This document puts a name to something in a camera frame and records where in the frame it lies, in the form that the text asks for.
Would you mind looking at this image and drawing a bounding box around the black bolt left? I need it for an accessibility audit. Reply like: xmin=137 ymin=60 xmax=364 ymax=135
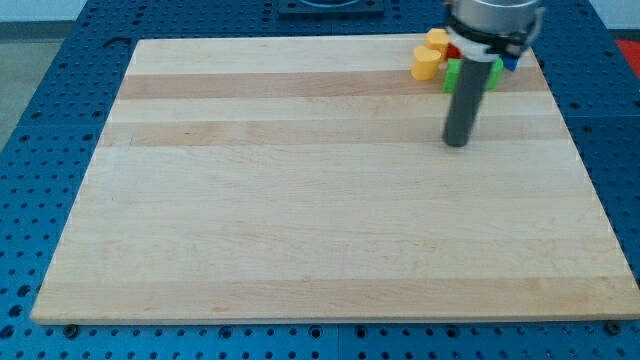
xmin=62 ymin=324 xmax=79 ymax=339

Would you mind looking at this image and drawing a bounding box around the light wooden board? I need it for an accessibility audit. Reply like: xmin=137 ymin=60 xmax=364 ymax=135
xmin=31 ymin=34 xmax=639 ymax=325

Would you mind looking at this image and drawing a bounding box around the blue block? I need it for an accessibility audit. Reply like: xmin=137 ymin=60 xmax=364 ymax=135
xmin=502 ymin=56 xmax=519 ymax=72

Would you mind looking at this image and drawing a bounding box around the green block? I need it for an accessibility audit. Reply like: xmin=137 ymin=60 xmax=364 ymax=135
xmin=443 ymin=58 xmax=504 ymax=93

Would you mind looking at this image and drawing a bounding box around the black bolt right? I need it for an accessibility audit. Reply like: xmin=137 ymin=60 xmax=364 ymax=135
xmin=605 ymin=321 xmax=621 ymax=336

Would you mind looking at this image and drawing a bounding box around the yellow block rear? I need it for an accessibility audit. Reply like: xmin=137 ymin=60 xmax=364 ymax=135
xmin=424 ymin=28 xmax=450 ymax=61

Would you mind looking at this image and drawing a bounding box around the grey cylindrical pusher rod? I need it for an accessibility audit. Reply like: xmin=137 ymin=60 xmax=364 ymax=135
xmin=442 ymin=58 xmax=493 ymax=148

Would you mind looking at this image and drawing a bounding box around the yellow heart block front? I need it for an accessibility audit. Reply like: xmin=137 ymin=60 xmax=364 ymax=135
xmin=410 ymin=45 xmax=442 ymax=81

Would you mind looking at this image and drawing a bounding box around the black bolt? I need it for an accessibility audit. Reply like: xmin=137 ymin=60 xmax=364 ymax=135
xmin=605 ymin=321 xmax=621 ymax=336
xmin=62 ymin=324 xmax=79 ymax=339

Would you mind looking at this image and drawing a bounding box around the red block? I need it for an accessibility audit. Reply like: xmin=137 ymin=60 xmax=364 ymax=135
xmin=446 ymin=44 xmax=462 ymax=60

